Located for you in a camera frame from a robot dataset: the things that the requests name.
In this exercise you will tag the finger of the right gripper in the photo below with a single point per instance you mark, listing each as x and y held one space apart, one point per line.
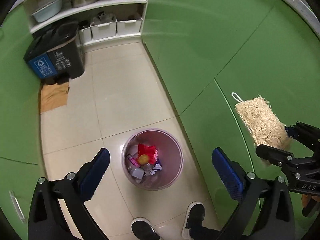
307 135
276 156

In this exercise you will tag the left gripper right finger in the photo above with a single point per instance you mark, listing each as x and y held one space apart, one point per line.
244 187

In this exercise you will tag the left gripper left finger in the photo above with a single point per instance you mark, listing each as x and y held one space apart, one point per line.
77 188

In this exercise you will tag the beige loofah scrubber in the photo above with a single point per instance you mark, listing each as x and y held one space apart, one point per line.
263 125

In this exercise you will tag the red cloth pouch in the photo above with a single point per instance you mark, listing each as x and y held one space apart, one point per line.
151 151

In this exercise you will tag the pink trash bin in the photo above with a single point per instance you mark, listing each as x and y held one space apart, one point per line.
170 156

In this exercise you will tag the right hand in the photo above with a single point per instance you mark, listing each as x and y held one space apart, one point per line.
306 198

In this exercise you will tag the black shoe right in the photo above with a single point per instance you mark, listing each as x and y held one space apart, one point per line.
193 219

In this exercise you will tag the black shoe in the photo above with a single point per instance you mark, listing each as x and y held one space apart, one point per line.
193 219
143 229

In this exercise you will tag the brown round fruit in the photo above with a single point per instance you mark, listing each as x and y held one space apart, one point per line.
143 159

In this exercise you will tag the black shoe left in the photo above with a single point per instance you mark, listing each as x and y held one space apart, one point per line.
143 229

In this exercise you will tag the purple white wrapper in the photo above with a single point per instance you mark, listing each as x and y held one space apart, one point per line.
157 167

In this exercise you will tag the cardboard piece on floor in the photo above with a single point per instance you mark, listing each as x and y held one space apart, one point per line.
53 96

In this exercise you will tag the black blue recycling bin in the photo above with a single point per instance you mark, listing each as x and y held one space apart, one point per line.
57 54

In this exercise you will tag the white storage box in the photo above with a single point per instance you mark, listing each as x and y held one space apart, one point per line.
104 30
129 26

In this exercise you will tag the light blue basin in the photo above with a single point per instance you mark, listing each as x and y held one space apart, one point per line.
47 11

